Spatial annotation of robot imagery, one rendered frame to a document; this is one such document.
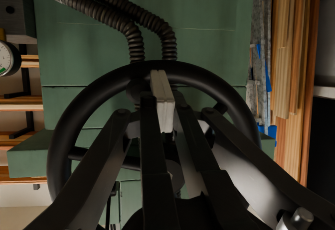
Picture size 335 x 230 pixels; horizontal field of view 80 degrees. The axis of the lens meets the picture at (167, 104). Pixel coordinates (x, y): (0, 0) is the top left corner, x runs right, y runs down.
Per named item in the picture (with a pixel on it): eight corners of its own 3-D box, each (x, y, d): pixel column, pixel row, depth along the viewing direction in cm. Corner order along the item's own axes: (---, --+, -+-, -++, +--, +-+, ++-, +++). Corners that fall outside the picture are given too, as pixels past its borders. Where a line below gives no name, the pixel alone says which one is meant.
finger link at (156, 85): (163, 133, 16) (154, 134, 16) (156, 95, 22) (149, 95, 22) (165, 101, 15) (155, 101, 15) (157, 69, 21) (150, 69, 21)
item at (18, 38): (20, -16, 33) (25, 35, 34) (50, 7, 45) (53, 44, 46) (-39, -20, 32) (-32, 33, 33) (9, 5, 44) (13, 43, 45)
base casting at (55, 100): (249, 85, 46) (246, 124, 48) (187, 78, 102) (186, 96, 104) (37, 86, 39) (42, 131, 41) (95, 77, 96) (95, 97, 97)
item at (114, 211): (118, 190, 81) (119, 223, 83) (119, 178, 90) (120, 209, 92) (96, 191, 80) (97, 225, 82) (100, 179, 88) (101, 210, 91)
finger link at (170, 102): (165, 100, 15) (175, 100, 15) (157, 69, 21) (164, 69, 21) (163, 133, 16) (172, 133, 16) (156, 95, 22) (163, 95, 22)
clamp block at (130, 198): (199, 175, 37) (197, 219, 39) (182, 149, 51) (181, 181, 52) (117, 181, 35) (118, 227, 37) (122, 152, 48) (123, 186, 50)
